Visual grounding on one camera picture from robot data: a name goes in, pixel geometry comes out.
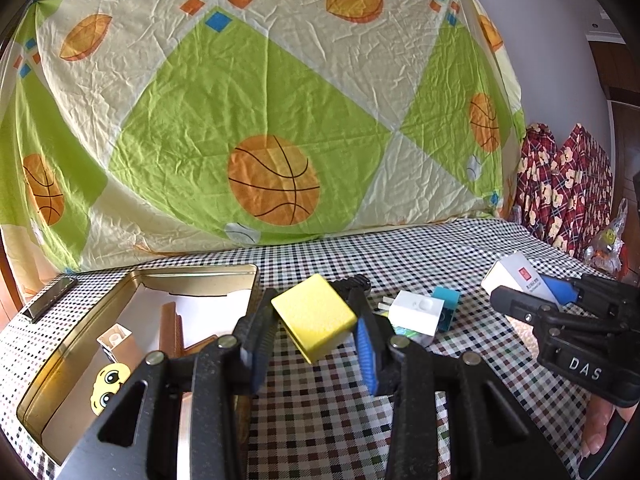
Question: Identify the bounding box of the white USB charger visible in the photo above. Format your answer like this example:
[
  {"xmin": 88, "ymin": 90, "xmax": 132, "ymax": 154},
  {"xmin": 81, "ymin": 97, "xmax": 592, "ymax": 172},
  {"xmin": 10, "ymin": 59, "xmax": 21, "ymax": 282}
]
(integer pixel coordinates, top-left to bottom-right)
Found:
[{"xmin": 376, "ymin": 290, "xmax": 444, "ymax": 336}]

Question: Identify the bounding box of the yellow cube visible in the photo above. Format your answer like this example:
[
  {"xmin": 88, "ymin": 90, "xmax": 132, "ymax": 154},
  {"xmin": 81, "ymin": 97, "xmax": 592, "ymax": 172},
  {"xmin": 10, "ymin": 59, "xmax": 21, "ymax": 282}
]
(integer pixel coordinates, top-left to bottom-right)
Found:
[{"xmin": 271, "ymin": 274, "xmax": 357, "ymax": 364}]

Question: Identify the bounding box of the brown embossed chocolate plaque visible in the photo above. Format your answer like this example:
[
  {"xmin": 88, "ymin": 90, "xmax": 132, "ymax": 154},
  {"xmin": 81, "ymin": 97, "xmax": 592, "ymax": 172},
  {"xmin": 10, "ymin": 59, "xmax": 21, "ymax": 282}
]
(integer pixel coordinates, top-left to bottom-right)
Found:
[{"xmin": 182, "ymin": 335, "xmax": 218, "ymax": 356}]

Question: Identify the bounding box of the yellow cartoon face toy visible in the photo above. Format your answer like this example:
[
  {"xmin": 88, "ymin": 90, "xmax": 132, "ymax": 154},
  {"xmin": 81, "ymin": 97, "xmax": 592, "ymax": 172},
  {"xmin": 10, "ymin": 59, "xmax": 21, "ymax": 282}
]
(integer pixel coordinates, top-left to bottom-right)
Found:
[{"xmin": 90, "ymin": 362, "xmax": 131, "ymax": 416}]

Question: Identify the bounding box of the green dental floss box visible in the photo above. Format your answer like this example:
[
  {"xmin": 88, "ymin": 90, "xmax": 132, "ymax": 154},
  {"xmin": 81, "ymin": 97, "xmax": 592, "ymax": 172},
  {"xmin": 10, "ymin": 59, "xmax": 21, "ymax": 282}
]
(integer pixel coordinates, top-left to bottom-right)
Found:
[{"xmin": 373, "ymin": 309, "xmax": 434, "ymax": 348}]

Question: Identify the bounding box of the black hair claw clip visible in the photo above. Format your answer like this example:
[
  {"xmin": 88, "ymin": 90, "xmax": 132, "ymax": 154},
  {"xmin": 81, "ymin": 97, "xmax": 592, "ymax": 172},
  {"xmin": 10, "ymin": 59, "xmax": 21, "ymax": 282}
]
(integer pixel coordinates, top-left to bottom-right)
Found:
[{"xmin": 330, "ymin": 274, "xmax": 371, "ymax": 300}]

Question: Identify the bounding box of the brown rectangular seal stone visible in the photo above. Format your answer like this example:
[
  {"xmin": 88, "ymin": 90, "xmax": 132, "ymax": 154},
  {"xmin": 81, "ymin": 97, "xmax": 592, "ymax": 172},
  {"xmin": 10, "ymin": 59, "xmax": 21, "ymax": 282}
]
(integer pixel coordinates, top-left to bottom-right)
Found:
[{"xmin": 158, "ymin": 301, "xmax": 183, "ymax": 359}]

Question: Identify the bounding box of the teal bear print cube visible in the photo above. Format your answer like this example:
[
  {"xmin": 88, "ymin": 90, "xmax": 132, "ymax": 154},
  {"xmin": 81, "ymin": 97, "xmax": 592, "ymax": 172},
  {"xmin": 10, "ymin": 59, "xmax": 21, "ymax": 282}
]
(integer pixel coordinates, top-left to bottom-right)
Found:
[{"xmin": 432, "ymin": 286, "xmax": 460, "ymax": 333}]

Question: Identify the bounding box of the white moon print cube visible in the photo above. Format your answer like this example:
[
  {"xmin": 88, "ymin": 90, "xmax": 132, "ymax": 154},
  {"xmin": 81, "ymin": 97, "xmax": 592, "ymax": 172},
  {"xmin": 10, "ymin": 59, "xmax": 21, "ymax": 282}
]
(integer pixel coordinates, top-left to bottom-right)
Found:
[{"xmin": 96, "ymin": 323, "xmax": 143, "ymax": 372}]

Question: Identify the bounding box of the person's right hand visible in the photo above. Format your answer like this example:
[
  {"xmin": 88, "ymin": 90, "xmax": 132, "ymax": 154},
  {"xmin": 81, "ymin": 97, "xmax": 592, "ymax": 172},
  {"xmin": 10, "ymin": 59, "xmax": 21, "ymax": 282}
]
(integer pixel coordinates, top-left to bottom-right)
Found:
[{"xmin": 580, "ymin": 396, "xmax": 638, "ymax": 457}]

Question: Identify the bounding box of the plastic bag with yellow toy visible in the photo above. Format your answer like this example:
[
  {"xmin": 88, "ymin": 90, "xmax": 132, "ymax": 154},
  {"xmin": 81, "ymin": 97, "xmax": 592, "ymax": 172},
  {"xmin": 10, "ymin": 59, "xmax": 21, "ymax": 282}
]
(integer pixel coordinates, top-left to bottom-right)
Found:
[{"xmin": 584, "ymin": 198, "xmax": 628, "ymax": 278}]

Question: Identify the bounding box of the gold metal tin box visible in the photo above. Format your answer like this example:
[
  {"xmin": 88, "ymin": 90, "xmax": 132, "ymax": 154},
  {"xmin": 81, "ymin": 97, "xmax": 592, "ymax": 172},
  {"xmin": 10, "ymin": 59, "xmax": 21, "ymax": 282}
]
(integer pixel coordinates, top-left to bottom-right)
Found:
[{"xmin": 17, "ymin": 264, "xmax": 258, "ymax": 464}]

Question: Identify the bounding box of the checkered tablecloth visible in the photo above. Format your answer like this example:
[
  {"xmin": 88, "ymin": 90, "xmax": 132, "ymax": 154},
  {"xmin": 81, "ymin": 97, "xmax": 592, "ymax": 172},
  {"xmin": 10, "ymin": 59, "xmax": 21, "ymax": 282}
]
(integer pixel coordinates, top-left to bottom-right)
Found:
[{"xmin": 1, "ymin": 220, "xmax": 589, "ymax": 479}]

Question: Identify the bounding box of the red floral cloth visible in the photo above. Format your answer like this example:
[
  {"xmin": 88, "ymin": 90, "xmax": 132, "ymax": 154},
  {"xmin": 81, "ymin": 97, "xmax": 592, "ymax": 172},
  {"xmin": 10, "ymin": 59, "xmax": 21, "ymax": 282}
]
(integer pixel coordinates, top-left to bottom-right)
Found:
[{"xmin": 515, "ymin": 122, "xmax": 613, "ymax": 259}]

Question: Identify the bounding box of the black smartphone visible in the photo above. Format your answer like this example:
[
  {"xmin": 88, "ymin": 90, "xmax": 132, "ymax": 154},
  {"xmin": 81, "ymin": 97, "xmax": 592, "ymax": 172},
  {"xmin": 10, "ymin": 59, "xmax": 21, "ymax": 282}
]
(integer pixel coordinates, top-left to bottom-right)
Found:
[{"xmin": 20, "ymin": 275, "xmax": 77, "ymax": 323}]

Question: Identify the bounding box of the basketball print bedsheet backdrop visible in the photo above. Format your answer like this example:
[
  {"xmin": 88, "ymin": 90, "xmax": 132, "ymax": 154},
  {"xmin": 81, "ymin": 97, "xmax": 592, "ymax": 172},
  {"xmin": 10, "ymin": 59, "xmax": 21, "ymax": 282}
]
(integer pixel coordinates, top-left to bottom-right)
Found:
[{"xmin": 1, "ymin": 0, "xmax": 525, "ymax": 294}]

